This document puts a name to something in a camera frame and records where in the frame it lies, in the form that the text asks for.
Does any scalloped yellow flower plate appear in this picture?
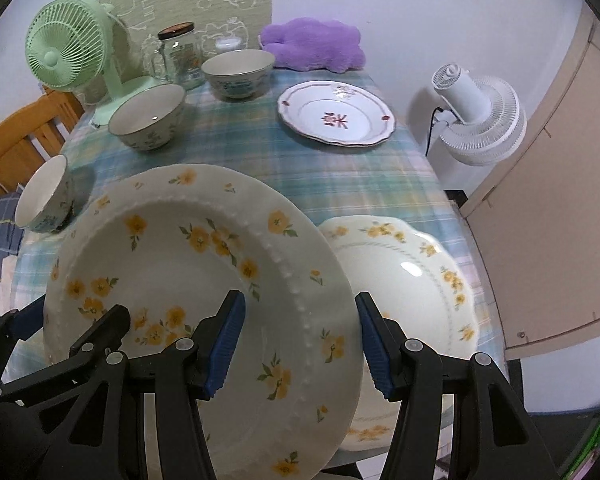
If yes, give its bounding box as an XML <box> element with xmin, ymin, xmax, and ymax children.
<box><xmin>319</xmin><ymin>216</ymin><xmax>481</xmax><ymax>453</ymax></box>

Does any white fan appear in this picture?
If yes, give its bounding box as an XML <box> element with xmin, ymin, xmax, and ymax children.
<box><xmin>430</xmin><ymin>63</ymin><xmax>528</xmax><ymax>166</ymax></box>

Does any floral ceramic bowl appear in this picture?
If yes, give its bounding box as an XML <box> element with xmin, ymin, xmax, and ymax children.
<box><xmin>15</xmin><ymin>155</ymin><xmax>76</xmax><ymax>235</ymax></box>
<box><xmin>107</xmin><ymin>83</ymin><xmax>187</xmax><ymax>153</ymax></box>
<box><xmin>201</xmin><ymin>50</ymin><xmax>276</xmax><ymax>101</ymax></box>

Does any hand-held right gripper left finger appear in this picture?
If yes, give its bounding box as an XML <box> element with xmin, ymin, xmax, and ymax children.
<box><xmin>55</xmin><ymin>290</ymin><xmax>247</xmax><ymax>480</ymax></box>

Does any glass mason jar mug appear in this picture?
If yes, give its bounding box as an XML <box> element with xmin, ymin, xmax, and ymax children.
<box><xmin>152</xmin><ymin>22</ymin><xmax>206</xmax><ymax>88</ymax></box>

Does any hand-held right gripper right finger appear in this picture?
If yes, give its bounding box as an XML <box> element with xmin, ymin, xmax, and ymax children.
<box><xmin>355</xmin><ymin>291</ymin><xmax>556</xmax><ymax>480</ymax></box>

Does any purple plush cushion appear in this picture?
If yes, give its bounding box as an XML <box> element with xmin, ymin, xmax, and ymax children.
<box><xmin>258</xmin><ymin>17</ymin><xmax>367</xmax><ymax>73</ymax></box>

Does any small glass jar white lid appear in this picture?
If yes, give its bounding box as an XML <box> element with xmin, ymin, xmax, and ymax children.
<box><xmin>214</xmin><ymin>36</ymin><xmax>243</xmax><ymax>58</ymax></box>

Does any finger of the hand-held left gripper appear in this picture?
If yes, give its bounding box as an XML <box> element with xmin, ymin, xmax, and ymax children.
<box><xmin>0</xmin><ymin>305</ymin><xmax>131</xmax><ymax>431</ymax></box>
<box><xmin>0</xmin><ymin>296</ymin><xmax>47</xmax><ymax>386</ymax></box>

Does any beige door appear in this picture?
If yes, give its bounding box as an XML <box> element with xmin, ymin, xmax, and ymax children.
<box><xmin>460</xmin><ymin>10</ymin><xmax>600</xmax><ymax>361</ymax></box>

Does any black fan cable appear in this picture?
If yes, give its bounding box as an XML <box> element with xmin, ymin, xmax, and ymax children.
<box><xmin>425</xmin><ymin>107</ymin><xmax>443</xmax><ymax>157</ymax></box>

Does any beaded yellow flower plate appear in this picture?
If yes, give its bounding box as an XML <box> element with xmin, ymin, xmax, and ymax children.
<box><xmin>44</xmin><ymin>164</ymin><xmax>365</xmax><ymax>480</ymax></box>

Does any red print white plate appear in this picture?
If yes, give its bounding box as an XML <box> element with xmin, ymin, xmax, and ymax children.
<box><xmin>277</xmin><ymin>80</ymin><xmax>397</xmax><ymax>149</ymax></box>

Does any green desk fan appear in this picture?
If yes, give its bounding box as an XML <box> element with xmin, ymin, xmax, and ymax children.
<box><xmin>25</xmin><ymin>0</ymin><xmax>153</xmax><ymax>128</ymax></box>

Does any plaid tablecloth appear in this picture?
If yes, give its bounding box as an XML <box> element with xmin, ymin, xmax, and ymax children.
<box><xmin>2</xmin><ymin>67</ymin><xmax>511</xmax><ymax>480</ymax></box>

